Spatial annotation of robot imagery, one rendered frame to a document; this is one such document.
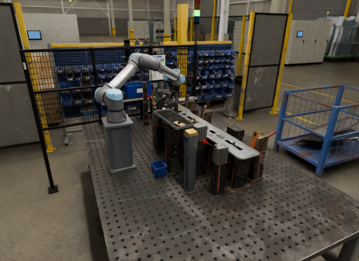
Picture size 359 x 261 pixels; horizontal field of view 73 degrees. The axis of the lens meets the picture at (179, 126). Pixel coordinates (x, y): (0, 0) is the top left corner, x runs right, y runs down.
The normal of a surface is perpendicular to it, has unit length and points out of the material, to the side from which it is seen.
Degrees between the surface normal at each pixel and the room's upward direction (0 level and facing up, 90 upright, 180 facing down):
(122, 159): 90
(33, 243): 0
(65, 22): 90
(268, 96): 92
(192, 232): 0
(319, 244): 0
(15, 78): 93
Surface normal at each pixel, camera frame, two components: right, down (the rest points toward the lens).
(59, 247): 0.01, -0.92
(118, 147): 0.41, 0.36
